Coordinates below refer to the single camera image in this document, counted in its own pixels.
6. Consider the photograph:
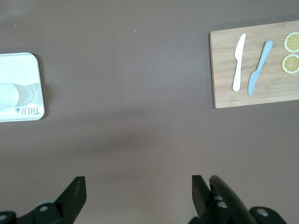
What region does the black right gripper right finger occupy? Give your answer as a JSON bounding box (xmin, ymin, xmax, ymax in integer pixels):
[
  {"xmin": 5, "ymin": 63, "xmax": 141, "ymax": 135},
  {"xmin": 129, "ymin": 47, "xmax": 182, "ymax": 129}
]
[{"xmin": 188, "ymin": 175, "xmax": 290, "ymax": 224}]

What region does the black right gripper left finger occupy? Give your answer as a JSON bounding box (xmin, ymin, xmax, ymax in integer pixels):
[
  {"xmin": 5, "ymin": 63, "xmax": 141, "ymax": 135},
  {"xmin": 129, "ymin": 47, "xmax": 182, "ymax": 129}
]
[{"xmin": 0, "ymin": 176, "xmax": 87, "ymax": 224}]

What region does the white plastic cup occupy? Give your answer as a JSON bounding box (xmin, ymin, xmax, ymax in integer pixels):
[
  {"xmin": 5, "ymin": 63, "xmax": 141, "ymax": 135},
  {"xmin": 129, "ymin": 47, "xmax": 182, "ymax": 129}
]
[{"xmin": 0, "ymin": 82, "xmax": 35, "ymax": 110}]

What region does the white bear print tray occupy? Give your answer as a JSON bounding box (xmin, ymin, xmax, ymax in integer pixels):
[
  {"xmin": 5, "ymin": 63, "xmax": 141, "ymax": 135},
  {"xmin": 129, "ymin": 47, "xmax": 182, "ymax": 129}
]
[{"xmin": 0, "ymin": 52, "xmax": 45, "ymax": 123}]

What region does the bamboo cutting board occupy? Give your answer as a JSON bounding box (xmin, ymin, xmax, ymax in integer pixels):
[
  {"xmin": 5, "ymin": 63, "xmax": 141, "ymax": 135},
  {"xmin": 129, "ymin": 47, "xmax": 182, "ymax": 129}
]
[{"xmin": 209, "ymin": 20, "xmax": 299, "ymax": 109}]

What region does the white plastic knife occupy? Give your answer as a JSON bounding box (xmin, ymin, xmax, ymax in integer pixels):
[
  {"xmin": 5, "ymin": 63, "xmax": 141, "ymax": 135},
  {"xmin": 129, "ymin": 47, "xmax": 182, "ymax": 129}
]
[{"xmin": 232, "ymin": 33, "xmax": 247, "ymax": 92}]

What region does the blue-grey plastic knife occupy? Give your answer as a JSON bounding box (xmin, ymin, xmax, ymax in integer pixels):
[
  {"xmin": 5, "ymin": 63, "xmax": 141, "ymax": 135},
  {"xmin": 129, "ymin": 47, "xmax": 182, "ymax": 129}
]
[{"xmin": 247, "ymin": 40, "xmax": 274, "ymax": 97}]

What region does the brown table cover mat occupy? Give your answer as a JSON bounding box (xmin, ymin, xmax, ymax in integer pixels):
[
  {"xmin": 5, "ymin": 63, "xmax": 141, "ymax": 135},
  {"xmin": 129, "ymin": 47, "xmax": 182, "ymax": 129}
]
[{"xmin": 0, "ymin": 0, "xmax": 299, "ymax": 224}]

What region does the yellow lemon slice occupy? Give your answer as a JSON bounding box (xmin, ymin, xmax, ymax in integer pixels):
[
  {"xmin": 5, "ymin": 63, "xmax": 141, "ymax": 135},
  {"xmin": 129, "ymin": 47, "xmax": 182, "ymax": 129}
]
[
  {"xmin": 284, "ymin": 32, "xmax": 299, "ymax": 53},
  {"xmin": 281, "ymin": 54, "xmax": 299, "ymax": 75}
]

